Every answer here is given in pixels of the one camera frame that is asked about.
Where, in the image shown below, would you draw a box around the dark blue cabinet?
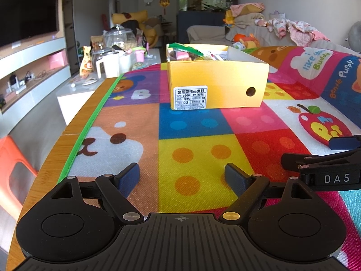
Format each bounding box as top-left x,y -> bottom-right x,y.
178,11 -> 229,44

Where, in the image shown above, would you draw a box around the grey sofa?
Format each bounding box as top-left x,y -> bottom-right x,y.
187,11 -> 361,54

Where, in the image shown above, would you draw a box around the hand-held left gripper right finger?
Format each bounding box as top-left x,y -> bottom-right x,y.
221,163 -> 316,226

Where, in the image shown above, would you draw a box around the brown snack bag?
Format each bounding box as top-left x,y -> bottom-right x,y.
90,35 -> 105,52

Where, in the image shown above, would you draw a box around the colourful printed play mat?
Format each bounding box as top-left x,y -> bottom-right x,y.
56,44 -> 361,271

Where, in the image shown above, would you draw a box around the white coffee table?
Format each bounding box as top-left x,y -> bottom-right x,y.
56,48 -> 162,127

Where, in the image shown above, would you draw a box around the yellow cartoon snack bag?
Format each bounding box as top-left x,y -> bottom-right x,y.
79,46 -> 93,76

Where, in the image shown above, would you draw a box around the pink cup with green lid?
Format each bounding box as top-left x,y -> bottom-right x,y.
132,47 -> 148,64

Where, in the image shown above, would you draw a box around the grey television cabinet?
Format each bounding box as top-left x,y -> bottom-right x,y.
0,37 -> 71,136

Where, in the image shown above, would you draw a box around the large glass jar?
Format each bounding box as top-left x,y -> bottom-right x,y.
104,25 -> 139,52

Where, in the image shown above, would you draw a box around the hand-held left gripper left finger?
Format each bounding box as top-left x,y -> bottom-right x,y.
50,162 -> 145,224

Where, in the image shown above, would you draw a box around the orange plush toy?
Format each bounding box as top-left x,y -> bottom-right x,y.
233,33 -> 260,48

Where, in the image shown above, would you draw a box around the white container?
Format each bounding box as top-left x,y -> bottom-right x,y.
118,51 -> 133,74

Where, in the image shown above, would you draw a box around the pink baby clothes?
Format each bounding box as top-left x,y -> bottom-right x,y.
255,11 -> 330,46

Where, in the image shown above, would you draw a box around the yellow plush chair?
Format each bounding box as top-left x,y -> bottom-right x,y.
111,10 -> 162,48

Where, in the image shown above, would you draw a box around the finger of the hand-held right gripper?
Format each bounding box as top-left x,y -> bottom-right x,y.
281,150 -> 361,172
329,136 -> 361,151

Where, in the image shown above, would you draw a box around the black television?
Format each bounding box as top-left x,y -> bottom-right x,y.
0,0 -> 61,48

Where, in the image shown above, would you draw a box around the white kettle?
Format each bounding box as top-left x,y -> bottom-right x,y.
95,51 -> 120,79

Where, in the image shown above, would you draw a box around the pile of folded blankets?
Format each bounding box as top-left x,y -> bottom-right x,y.
224,3 -> 266,29

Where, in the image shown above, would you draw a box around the orange plastic stool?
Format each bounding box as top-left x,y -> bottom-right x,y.
0,135 -> 38,212

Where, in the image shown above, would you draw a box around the grey ball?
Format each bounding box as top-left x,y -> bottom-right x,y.
346,23 -> 361,54

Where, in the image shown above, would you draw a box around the yellow cardboard shoe box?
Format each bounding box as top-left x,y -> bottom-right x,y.
166,43 -> 270,111

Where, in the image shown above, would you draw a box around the glass fish tank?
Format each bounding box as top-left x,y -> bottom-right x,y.
187,0 -> 239,12

